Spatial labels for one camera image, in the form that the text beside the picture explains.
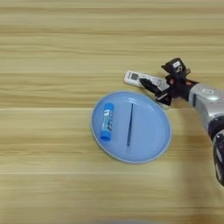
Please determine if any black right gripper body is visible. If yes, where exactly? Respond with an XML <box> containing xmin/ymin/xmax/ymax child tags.
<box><xmin>164</xmin><ymin>75</ymin><xmax>196</xmax><ymax>100</ymax></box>

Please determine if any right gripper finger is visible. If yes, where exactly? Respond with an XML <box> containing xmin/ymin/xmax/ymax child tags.
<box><xmin>155</xmin><ymin>92</ymin><xmax>173</xmax><ymax>107</ymax></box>
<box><xmin>139</xmin><ymin>78</ymin><xmax>163</xmax><ymax>95</ymax></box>

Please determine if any white remote control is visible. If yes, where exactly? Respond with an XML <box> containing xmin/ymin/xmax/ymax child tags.
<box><xmin>123</xmin><ymin>69</ymin><xmax>171</xmax><ymax>92</ymax></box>

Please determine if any small black box white label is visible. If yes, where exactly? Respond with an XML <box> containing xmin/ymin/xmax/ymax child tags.
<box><xmin>161</xmin><ymin>57</ymin><xmax>191</xmax><ymax>77</ymax></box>

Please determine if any round blue plate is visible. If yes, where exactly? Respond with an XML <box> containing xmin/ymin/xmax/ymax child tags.
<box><xmin>90</xmin><ymin>90</ymin><xmax>172</xmax><ymax>165</ymax></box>

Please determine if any blue glue stick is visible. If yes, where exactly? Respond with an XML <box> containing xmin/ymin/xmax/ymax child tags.
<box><xmin>100</xmin><ymin>102</ymin><xmax>115</xmax><ymax>142</ymax></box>

